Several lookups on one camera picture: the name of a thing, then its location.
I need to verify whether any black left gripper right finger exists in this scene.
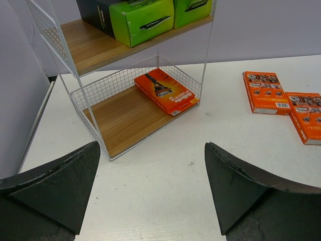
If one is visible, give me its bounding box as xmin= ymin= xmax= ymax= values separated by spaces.
xmin=205 ymin=143 xmax=320 ymax=240

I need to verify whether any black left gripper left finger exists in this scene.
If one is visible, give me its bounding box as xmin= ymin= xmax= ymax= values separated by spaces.
xmin=1 ymin=141 xmax=100 ymax=240

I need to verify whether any orange Gillette Fusion5 box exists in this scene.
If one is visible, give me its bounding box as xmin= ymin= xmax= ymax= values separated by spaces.
xmin=285 ymin=92 xmax=320 ymax=145
xmin=134 ymin=68 xmax=199 ymax=116

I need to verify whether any orange Gillette cartridge box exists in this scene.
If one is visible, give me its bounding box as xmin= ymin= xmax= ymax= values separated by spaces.
xmin=243 ymin=71 xmax=291 ymax=115

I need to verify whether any green black Gillette Labs box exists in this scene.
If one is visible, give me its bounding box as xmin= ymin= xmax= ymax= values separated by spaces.
xmin=173 ymin=0 xmax=213 ymax=29
xmin=77 ymin=0 xmax=174 ymax=48

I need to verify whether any white wire wooden shelf rack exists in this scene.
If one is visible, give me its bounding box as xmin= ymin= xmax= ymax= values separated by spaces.
xmin=27 ymin=1 xmax=214 ymax=161

